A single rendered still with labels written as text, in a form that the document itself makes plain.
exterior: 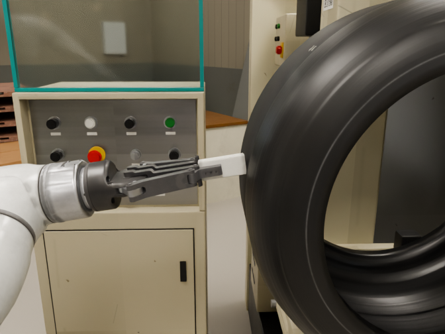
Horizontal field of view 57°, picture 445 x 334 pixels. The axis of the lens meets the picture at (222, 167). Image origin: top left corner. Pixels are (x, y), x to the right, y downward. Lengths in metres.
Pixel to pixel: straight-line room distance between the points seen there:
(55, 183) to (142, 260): 0.80
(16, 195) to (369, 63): 0.49
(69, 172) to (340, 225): 0.63
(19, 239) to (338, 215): 0.68
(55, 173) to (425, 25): 0.51
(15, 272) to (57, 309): 0.98
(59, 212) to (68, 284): 0.86
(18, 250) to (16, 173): 0.12
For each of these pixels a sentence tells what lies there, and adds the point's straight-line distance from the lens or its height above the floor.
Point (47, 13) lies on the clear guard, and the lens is 1.31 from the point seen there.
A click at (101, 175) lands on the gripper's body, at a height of 1.22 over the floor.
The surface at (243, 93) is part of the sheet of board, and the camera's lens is 5.42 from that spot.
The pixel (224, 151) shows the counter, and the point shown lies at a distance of 3.79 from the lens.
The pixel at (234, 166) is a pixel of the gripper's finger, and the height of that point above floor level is 1.22.
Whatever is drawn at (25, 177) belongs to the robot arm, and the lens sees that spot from 0.65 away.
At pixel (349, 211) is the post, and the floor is 1.03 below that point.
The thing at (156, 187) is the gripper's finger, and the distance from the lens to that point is 0.58.
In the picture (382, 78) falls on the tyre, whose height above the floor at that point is 1.36.
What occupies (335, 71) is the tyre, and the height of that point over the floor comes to 1.37.
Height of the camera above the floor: 1.39
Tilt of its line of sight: 16 degrees down
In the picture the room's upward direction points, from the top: straight up
